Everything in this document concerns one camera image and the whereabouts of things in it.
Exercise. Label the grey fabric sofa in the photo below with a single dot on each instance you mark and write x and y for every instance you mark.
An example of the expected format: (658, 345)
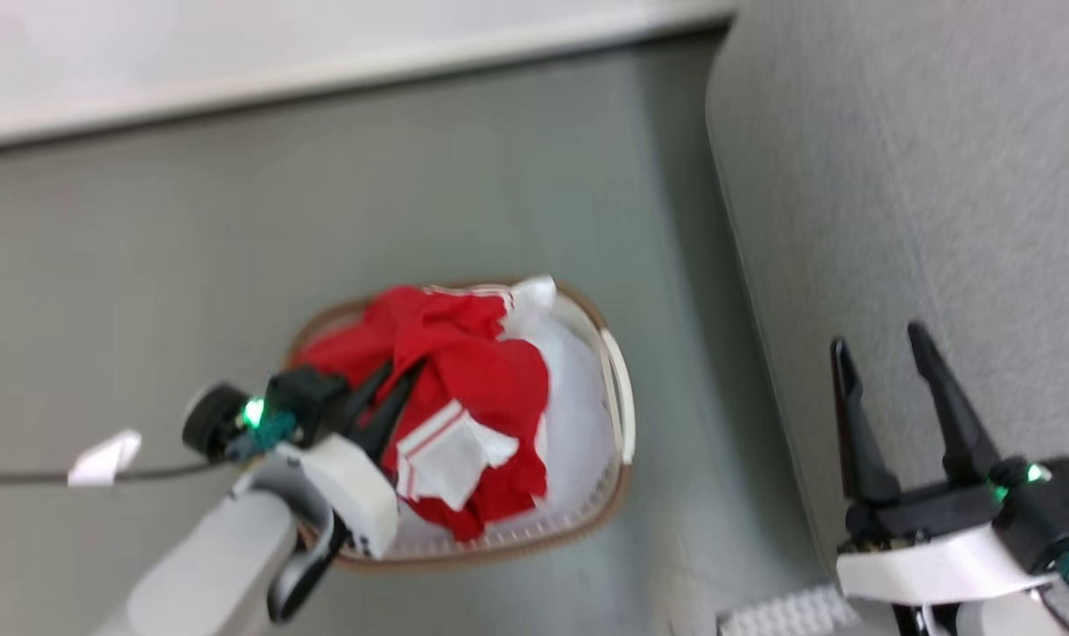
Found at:
(941, 177)

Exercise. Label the white ribbed robot base part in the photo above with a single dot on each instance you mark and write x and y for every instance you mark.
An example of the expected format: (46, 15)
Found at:
(786, 614)

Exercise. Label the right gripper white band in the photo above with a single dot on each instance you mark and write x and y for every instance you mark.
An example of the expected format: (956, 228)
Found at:
(932, 556)

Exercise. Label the white laundry basket brown rim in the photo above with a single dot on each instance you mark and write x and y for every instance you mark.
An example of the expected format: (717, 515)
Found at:
(621, 397)

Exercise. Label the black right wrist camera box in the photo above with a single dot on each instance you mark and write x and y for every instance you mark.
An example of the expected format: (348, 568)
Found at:
(1051, 508)

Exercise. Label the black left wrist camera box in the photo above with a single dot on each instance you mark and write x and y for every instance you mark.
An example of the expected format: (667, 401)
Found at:
(305, 399)

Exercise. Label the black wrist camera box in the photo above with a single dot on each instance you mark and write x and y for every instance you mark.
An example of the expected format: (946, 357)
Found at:
(305, 399)
(1051, 508)

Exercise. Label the red garment with white stripes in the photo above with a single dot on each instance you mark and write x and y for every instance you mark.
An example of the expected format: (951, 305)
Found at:
(486, 380)

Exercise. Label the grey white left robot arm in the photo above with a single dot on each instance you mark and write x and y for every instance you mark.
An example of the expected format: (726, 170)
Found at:
(208, 565)

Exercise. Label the white wall baseboard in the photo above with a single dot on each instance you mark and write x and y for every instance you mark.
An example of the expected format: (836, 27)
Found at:
(322, 79)

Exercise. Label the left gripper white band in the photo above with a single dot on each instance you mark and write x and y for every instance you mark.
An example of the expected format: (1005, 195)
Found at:
(362, 499)

